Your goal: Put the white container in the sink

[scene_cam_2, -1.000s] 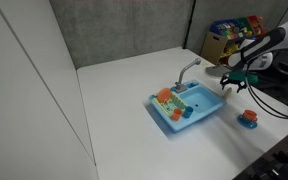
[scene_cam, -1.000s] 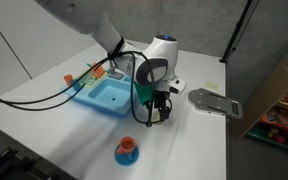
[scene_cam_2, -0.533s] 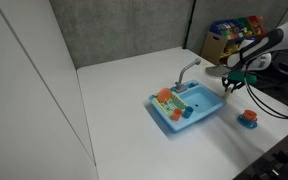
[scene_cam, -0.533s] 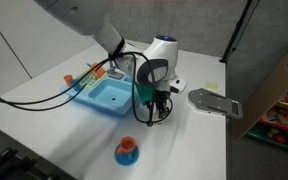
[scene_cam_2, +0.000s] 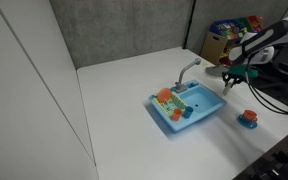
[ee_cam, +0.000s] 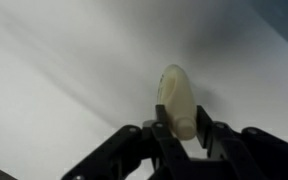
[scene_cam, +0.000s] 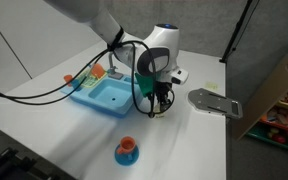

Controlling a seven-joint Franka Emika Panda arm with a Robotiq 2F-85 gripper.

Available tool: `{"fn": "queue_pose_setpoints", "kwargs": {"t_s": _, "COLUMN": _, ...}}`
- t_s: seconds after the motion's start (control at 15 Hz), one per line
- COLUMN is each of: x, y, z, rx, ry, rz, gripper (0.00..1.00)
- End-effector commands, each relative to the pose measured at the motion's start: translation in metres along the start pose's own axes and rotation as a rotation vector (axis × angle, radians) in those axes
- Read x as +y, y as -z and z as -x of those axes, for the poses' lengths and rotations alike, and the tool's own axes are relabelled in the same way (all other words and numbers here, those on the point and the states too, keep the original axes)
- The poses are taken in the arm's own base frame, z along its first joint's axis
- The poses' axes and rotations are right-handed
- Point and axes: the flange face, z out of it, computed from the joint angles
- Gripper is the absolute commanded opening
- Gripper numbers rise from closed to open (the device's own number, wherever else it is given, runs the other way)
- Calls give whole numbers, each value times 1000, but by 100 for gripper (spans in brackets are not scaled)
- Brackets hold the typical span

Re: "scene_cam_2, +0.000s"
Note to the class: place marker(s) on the blue saucer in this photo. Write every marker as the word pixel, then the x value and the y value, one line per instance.
pixel 247 125

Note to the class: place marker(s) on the black stand pole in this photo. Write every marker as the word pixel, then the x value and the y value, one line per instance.
pixel 189 26

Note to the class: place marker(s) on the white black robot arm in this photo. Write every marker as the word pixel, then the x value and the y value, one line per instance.
pixel 267 35

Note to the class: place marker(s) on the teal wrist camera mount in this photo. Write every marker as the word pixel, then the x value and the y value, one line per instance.
pixel 242 71

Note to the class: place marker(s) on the white container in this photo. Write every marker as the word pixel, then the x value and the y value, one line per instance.
pixel 227 90

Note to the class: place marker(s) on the cardboard box with items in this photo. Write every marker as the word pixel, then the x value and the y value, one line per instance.
pixel 210 45

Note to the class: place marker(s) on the grey toy faucet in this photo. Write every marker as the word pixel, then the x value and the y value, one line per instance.
pixel 184 71

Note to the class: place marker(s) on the blue toy sink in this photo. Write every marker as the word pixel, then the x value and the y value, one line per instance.
pixel 170 121

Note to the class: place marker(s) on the orange toy tumbler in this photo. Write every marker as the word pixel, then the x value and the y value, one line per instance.
pixel 177 115

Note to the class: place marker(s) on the blue toy tumbler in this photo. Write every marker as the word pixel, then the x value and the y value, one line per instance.
pixel 188 112

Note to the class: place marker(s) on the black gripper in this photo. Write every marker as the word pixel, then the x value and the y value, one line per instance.
pixel 233 76

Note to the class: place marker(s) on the orange toy plate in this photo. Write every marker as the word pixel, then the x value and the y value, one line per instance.
pixel 164 95

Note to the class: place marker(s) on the yellow-green dish rack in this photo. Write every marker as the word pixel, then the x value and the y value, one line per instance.
pixel 170 106

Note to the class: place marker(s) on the blue toy bin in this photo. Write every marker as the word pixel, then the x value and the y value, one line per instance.
pixel 224 25

